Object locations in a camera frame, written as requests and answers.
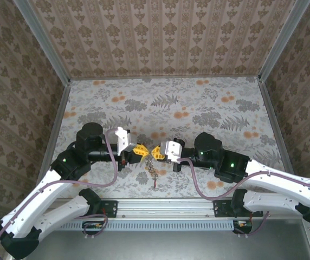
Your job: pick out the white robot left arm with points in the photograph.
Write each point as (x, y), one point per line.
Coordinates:
(63, 214)

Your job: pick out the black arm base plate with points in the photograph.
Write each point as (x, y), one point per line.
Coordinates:
(110, 208)
(221, 208)

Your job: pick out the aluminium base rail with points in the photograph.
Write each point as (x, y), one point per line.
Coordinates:
(166, 208)

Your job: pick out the aluminium side frame rail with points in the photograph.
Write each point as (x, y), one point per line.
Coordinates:
(270, 119)
(57, 122)

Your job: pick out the aluminium frame post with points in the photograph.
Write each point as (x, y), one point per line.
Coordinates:
(285, 40)
(44, 46)

